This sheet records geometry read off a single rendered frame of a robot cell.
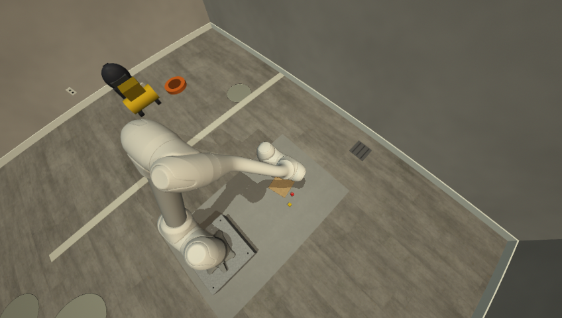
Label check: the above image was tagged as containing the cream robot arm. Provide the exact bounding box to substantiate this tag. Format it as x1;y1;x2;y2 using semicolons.
121;119;306;274

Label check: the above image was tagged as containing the tan square mat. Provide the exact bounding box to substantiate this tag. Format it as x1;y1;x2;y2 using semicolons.
268;177;294;198

